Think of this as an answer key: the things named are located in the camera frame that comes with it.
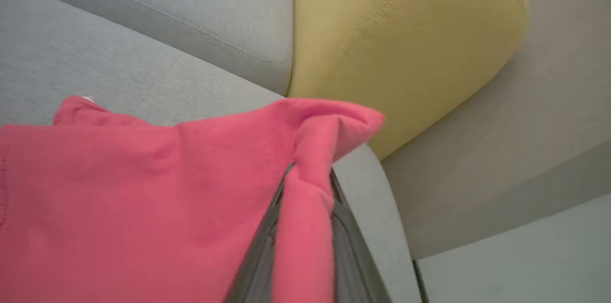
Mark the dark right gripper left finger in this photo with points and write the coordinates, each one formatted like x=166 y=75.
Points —
x=258 y=255

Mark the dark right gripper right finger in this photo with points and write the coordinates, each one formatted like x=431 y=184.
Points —
x=353 y=265

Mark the red white basketball jersey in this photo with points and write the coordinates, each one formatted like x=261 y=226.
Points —
x=119 y=198

